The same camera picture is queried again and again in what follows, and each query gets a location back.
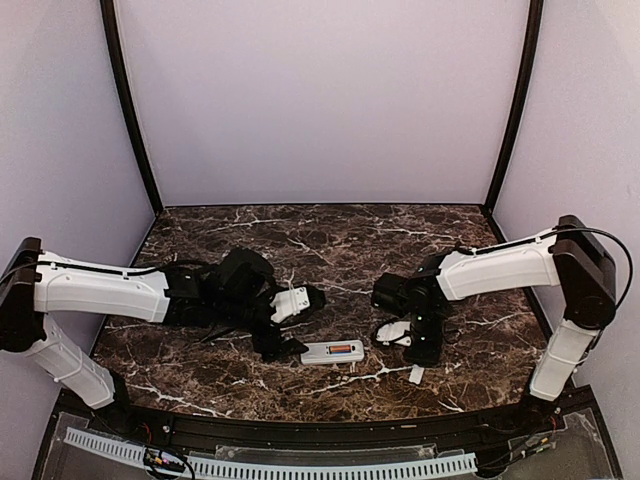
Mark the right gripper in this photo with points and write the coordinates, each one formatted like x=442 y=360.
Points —
x=426 y=356

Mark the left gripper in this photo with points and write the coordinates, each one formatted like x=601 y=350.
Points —
x=273 y=346

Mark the white battery cover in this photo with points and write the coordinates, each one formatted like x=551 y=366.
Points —
x=416 y=374

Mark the orange battery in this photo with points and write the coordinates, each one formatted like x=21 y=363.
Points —
x=340 y=347

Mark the white remote control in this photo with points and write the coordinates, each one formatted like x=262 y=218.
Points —
x=323 y=353

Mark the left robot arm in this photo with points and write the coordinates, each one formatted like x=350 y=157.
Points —
x=239 y=293

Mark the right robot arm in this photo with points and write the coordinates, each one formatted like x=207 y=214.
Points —
x=568 y=255

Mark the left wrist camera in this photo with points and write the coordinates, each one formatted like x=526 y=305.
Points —
x=295 y=301

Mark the white slotted cable duct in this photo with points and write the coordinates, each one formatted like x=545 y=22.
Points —
x=158 y=461

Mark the black front rail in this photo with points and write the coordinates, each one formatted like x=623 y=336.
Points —
x=478 y=430

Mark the right black frame post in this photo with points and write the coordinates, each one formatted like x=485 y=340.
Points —
x=520 y=94

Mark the black frame post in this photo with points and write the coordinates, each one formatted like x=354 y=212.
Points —
x=126 y=102
x=520 y=94

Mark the left black frame post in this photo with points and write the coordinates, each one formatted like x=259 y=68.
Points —
x=126 y=102

